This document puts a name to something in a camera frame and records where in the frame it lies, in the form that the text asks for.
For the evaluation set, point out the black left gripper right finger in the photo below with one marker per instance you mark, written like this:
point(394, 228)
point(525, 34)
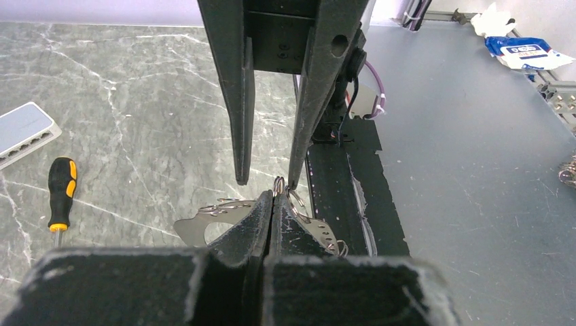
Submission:
point(305, 285)

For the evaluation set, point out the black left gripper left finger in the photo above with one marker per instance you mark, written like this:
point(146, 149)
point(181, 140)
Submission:
point(215, 285)

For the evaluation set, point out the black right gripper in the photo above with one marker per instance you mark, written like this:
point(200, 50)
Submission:
point(320, 40)

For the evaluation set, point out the metal arc keyring plate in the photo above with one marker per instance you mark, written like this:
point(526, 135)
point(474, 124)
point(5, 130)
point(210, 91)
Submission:
point(212, 221)

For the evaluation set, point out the yellow black screwdriver near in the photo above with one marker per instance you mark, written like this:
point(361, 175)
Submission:
point(62, 183)

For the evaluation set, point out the crumpled white cloth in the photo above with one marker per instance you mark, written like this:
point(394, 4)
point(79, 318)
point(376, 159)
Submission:
point(493, 23)

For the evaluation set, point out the white blue plastic packet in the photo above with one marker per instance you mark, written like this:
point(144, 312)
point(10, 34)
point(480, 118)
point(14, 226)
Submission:
point(526, 53)

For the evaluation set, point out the clear plastic box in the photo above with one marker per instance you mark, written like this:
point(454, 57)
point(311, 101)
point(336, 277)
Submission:
point(24, 130)

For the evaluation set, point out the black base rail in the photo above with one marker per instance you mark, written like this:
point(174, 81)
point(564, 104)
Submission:
point(347, 186)

